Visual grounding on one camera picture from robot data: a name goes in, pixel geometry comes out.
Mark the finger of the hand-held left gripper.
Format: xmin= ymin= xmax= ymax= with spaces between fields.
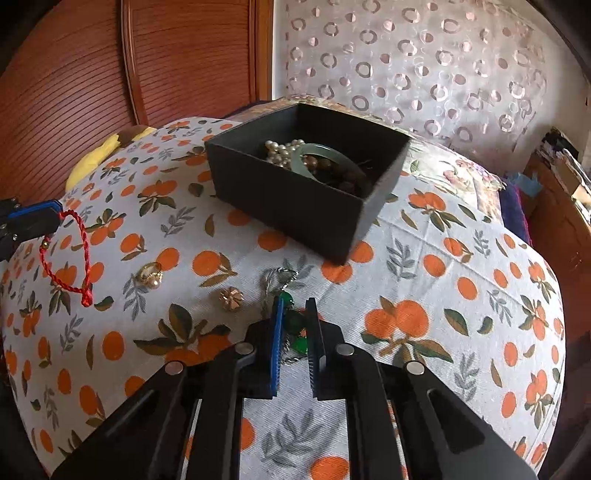
xmin=0 ymin=213 xmax=64 ymax=262
xmin=0 ymin=197 xmax=64 ymax=223

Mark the stack of folded clothes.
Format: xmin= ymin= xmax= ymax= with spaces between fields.
xmin=537 ymin=128 xmax=579 ymax=163

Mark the black box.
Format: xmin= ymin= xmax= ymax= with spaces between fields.
xmin=204 ymin=102 xmax=412 ymax=267

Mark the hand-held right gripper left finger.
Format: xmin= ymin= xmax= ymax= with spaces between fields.
xmin=51 ymin=295 xmax=285 ymax=480

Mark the gold pearl ring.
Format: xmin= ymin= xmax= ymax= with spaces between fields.
xmin=133 ymin=261 xmax=165 ymax=289

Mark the green bead silver chain bracelet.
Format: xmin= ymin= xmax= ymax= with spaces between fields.
xmin=259 ymin=267 xmax=311 ymax=366

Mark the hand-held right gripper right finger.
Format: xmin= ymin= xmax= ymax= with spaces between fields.
xmin=305 ymin=297 xmax=539 ymax=480

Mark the gold flower charm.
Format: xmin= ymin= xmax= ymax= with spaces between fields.
xmin=218 ymin=285 xmax=243 ymax=313

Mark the blue cloth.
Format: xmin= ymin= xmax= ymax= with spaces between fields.
xmin=508 ymin=172 xmax=544 ymax=195

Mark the brown wooden bead bracelet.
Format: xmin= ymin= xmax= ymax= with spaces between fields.
xmin=307 ymin=154 xmax=376 ymax=195

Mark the pale green jade bangle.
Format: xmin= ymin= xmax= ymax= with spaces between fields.
xmin=288 ymin=143 xmax=371 ymax=180

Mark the yellow striped cloth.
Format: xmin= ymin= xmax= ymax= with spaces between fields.
xmin=65 ymin=124 xmax=156 ymax=193

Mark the brown wooden wardrobe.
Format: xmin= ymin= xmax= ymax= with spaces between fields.
xmin=0 ymin=0 xmax=276 ymax=205

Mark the brown cardboard box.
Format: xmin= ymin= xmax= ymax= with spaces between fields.
xmin=553 ymin=158 xmax=589 ymax=197

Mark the dark blue blanket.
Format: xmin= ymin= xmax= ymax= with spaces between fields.
xmin=499 ymin=184 xmax=533 ymax=241

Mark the red string bracelet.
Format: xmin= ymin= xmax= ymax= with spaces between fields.
xmin=39 ymin=209 xmax=96 ymax=308

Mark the brown wooden cabinet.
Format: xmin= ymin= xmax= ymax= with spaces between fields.
xmin=522 ymin=152 xmax=591 ymax=297

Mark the white pearl necklace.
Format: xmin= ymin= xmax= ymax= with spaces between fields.
xmin=263 ymin=138 xmax=308 ymax=169

